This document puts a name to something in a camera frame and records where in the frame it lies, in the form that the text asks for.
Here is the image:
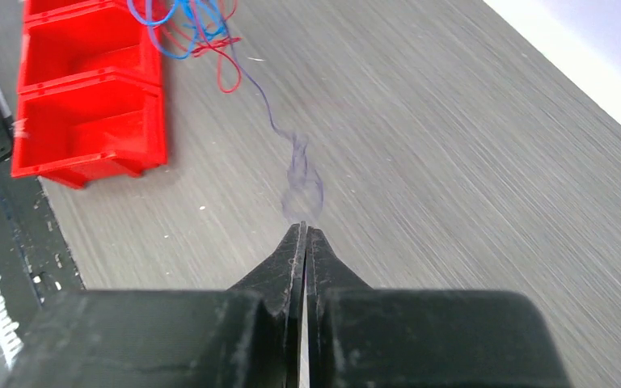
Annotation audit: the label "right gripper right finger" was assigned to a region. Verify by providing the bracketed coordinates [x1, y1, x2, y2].
[306, 228, 572, 387]

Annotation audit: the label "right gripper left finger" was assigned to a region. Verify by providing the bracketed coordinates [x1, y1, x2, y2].
[5, 223, 308, 387]

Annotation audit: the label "dark purple thin cable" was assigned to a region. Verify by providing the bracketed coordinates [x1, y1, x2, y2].
[219, 11, 326, 225]

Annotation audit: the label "red blue cables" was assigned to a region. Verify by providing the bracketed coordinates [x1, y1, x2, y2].
[126, 0, 244, 95]

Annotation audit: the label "red three-compartment bin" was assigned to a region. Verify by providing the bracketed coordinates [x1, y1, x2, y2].
[11, 1, 168, 189]

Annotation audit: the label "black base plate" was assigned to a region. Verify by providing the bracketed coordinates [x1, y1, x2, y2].
[0, 110, 83, 328]

